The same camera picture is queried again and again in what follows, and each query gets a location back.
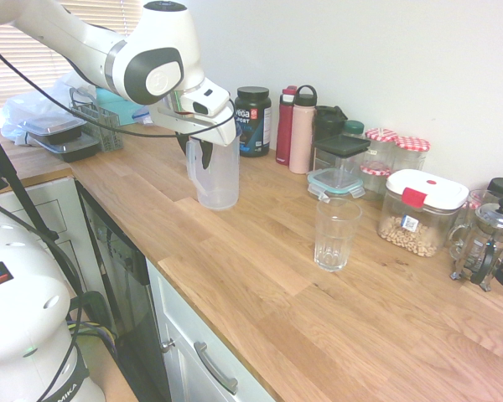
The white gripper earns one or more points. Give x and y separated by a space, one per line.
193 125

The clear pitcher with blue lid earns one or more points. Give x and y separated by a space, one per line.
218 184

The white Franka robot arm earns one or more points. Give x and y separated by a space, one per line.
88 37

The red water bottle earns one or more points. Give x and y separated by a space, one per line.
284 138

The pink water bottle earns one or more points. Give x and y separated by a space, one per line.
299 138

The black Vega protein tub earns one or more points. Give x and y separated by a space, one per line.
255 121

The grey cutlery basket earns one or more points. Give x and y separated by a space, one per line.
107 130

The teal bread box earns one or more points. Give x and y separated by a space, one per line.
113 106

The black food container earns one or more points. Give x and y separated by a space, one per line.
54 132
73 151

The black shaker bottle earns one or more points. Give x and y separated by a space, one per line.
327 121

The white panelled cabinet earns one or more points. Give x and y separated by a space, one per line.
63 201

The glass container with teal lid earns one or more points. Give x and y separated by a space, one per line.
335 180

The square container with black lid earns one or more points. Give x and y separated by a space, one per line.
339 144

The green lid jar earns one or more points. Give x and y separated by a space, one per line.
354 127

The black front dishwasher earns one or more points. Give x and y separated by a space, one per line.
126 293

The clear drinking glass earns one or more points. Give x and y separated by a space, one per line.
337 243

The white plastic bag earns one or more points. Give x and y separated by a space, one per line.
29 104

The small red gingham lid jar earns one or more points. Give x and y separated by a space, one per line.
375 169

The black tripod stand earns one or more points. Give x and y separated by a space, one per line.
12 184

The red gingham lid glass jar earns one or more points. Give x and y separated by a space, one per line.
413 144
381 134

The silver cabinet knob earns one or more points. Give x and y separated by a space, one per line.
166 346

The beige window blind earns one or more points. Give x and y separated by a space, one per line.
0 88

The white lid cereal container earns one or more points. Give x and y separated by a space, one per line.
427 188

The clear glass mug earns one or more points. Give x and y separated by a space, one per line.
478 200

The glass French press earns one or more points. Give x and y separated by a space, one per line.
496 234

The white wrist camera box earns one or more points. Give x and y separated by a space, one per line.
201 100

